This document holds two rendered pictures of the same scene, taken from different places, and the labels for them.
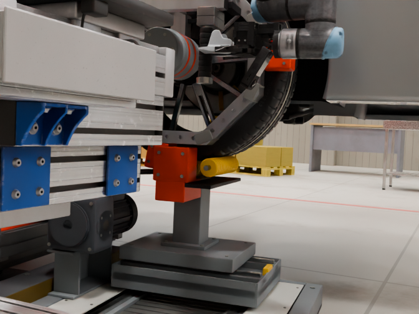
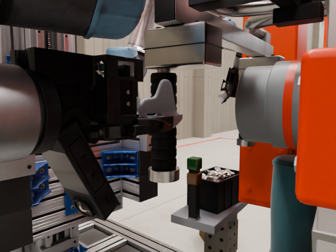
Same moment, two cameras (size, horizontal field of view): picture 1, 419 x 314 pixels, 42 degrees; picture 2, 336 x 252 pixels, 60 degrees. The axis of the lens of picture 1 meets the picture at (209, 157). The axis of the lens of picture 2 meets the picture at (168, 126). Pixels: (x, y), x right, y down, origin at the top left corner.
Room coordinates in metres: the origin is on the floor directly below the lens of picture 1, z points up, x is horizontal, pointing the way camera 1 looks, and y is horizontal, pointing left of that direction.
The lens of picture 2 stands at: (1.55, -0.36, 0.86)
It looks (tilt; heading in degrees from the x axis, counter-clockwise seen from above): 6 degrees down; 106
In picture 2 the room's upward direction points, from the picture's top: straight up
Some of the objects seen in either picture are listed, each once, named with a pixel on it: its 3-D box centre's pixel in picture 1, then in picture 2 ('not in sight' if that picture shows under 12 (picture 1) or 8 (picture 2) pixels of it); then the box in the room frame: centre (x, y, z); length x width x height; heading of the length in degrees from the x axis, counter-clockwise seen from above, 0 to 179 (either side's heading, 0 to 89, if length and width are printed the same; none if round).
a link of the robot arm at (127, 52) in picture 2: not in sight; (122, 64); (1.09, 0.67, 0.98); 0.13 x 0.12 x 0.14; 98
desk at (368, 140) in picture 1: (356, 149); not in sight; (9.31, -2.54, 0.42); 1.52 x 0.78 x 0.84; 66
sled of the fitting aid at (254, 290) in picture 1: (199, 271); not in sight; (1.87, 0.02, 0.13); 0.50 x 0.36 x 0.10; 71
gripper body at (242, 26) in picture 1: (257, 41); (81, 101); (1.40, -0.11, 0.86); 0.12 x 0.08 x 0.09; 71
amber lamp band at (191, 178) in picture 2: not in sight; (194, 178); (1.38, 0.58, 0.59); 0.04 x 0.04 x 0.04; 71
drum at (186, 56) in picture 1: (171, 54); (314, 105); (1.65, 0.13, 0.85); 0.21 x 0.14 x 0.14; 161
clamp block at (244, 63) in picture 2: not in sight; (261, 68); (1.58, 0.33, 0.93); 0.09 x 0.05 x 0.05; 161
